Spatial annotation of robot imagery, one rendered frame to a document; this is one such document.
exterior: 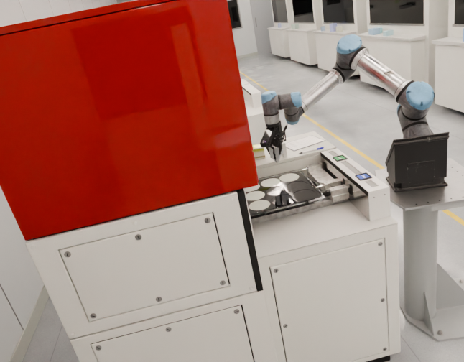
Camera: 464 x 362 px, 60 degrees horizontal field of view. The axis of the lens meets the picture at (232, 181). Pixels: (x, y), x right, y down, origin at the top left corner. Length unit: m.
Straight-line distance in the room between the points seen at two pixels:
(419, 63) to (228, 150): 5.47
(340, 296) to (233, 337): 0.55
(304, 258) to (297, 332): 0.39
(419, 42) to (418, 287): 4.60
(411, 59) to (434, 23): 0.52
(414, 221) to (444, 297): 0.58
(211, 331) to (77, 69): 1.00
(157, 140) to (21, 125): 0.37
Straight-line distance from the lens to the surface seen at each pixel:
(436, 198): 2.00
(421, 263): 2.29
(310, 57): 10.48
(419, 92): 1.97
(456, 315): 2.60
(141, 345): 1.59
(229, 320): 1.54
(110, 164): 1.23
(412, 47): 6.43
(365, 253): 1.81
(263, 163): 2.15
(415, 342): 2.44
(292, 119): 2.09
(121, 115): 1.19
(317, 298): 1.85
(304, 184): 2.00
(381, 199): 1.79
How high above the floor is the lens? 1.76
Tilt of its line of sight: 23 degrees down
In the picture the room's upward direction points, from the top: 12 degrees counter-clockwise
